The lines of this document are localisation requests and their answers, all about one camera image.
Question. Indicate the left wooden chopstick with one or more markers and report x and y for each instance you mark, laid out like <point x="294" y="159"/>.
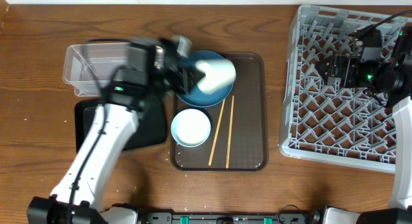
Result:
<point x="216" y="132"/>

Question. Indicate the black plastic bin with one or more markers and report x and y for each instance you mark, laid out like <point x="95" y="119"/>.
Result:
<point x="152" y="128"/>

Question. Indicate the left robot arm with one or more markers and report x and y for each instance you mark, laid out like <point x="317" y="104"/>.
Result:
<point x="78" y="196"/>

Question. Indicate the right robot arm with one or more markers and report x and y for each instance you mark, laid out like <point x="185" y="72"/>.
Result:
<point x="394" y="79"/>

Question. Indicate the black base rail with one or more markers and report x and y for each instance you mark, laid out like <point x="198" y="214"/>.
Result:
<point x="168" y="218"/>

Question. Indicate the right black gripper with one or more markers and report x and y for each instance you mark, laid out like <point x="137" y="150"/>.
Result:
<point x="347" y="62"/>

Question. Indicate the white cup with green inside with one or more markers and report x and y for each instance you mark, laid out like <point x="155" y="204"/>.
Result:
<point x="218" y="74"/>

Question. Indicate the light blue small bowl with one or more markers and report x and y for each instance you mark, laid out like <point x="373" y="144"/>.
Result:
<point x="190" y="128"/>

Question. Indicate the dark brown serving tray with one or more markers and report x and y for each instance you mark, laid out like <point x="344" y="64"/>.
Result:
<point x="249" y="144"/>

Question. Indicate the grey dishwasher rack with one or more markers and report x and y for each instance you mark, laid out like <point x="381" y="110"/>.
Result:
<point x="333" y="124"/>

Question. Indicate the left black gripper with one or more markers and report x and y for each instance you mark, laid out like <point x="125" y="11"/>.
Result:
<point x="178" y="74"/>

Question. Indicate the clear plastic bin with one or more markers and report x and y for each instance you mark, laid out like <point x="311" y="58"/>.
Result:
<point x="98" y="60"/>

